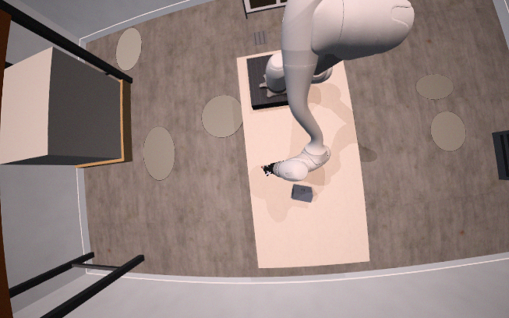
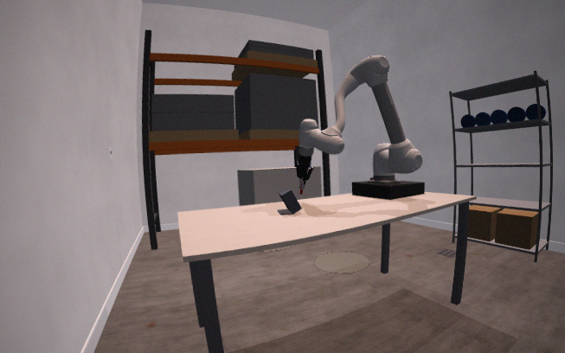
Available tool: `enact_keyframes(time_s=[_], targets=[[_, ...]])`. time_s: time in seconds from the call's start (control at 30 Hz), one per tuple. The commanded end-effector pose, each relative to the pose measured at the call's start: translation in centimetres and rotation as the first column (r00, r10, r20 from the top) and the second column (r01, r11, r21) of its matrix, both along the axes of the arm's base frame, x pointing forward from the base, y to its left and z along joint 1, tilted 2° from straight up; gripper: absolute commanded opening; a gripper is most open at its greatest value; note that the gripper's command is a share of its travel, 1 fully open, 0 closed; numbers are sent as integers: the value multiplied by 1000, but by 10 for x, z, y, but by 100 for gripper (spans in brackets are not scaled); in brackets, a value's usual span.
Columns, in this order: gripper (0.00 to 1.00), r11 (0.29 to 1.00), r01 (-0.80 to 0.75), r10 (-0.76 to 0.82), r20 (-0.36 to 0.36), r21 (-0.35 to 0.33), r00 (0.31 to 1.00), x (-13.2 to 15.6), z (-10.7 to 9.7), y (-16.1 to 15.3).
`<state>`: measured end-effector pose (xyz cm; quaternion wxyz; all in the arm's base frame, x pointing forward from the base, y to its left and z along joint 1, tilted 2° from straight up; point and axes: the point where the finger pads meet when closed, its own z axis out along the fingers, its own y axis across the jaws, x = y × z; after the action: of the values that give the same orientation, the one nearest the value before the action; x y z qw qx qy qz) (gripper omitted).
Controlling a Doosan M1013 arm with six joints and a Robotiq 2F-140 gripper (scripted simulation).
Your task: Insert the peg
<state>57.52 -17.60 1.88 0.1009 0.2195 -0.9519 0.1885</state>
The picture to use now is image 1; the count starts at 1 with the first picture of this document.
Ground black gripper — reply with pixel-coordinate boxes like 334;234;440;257
262;162;276;176

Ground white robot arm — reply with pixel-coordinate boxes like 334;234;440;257
260;0;414;182

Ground dark grey sloped panel with square hole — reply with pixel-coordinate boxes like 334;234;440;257
291;184;313;203

